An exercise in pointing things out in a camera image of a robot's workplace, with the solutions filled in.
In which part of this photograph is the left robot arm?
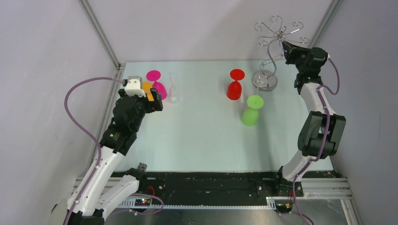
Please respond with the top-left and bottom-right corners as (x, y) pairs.
(48, 88), (163, 225)

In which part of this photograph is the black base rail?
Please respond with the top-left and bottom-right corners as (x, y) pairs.
(110, 171), (304, 207)

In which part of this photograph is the pink wine glass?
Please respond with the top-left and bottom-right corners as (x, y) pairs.
(146, 70), (168, 100)

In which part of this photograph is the right aluminium frame post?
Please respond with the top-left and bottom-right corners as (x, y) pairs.
(305, 0), (343, 48)

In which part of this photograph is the left circuit board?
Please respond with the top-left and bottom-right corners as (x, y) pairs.
(134, 198), (151, 207)

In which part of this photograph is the clear champagne flute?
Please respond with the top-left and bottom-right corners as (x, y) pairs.
(168, 72), (180, 104)

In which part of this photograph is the chrome wine glass rack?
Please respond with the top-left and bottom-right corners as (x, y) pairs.
(252, 15), (310, 91)

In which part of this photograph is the red wine glass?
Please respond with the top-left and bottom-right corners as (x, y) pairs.
(226, 68), (245, 100)

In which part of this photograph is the aluminium frame post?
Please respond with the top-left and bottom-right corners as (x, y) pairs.
(78, 0), (121, 69)
(305, 0), (343, 48)

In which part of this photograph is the green wine glass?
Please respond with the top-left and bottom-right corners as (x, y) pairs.
(241, 95), (264, 127)

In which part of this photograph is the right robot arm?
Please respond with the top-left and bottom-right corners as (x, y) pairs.
(273, 40), (346, 196)

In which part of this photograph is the right circuit board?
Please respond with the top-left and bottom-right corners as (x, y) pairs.
(275, 203), (292, 215)

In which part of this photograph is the circuit board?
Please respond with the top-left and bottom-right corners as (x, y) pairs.
(134, 198), (151, 207)
(275, 203), (292, 215)

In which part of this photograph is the orange wine glass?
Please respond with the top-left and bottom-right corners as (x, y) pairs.
(142, 82), (154, 102)

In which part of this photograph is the left aluminium frame post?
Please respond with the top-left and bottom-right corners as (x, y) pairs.
(78, 0), (121, 69)

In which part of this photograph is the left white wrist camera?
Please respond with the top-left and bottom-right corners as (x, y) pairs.
(124, 76), (146, 98)

